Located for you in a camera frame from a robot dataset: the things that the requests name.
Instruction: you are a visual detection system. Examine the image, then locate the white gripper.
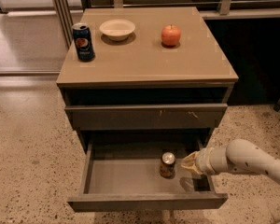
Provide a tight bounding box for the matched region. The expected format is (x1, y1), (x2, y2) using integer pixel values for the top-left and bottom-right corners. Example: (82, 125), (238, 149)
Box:
(181, 147), (216, 175)

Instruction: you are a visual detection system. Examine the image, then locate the blue pepsi can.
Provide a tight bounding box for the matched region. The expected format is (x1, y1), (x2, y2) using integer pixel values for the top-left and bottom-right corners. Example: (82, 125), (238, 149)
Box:
(72, 23), (95, 62)

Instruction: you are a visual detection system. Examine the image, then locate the open grey middle drawer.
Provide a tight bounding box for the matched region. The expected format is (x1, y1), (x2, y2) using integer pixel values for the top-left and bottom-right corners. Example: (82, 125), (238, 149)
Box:
(68, 140), (228, 212)

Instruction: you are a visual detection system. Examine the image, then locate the red apple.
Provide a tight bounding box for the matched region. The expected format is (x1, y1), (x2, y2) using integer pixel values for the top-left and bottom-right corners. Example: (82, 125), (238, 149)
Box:
(161, 24), (181, 47)

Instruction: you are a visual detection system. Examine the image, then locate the grey drawer cabinet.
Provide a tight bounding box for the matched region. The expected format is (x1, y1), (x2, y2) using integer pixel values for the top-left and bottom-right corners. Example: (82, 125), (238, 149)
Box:
(57, 7), (238, 149)

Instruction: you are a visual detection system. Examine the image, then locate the closed grey top drawer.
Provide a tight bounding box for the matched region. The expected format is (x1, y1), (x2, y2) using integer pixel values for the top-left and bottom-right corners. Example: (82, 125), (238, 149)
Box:
(65, 104), (227, 131)

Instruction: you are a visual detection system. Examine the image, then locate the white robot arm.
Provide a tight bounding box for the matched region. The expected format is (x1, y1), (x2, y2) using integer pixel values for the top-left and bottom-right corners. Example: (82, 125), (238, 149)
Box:
(181, 139), (280, 185)

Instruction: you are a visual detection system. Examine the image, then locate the white bowl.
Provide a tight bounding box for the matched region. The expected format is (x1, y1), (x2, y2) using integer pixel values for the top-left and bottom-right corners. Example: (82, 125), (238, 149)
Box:
(99, 19), (135, 41)

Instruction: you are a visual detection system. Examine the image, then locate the orange soda can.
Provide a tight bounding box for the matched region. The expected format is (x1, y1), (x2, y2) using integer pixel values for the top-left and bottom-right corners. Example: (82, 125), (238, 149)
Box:
(160, 152), (175, 178)

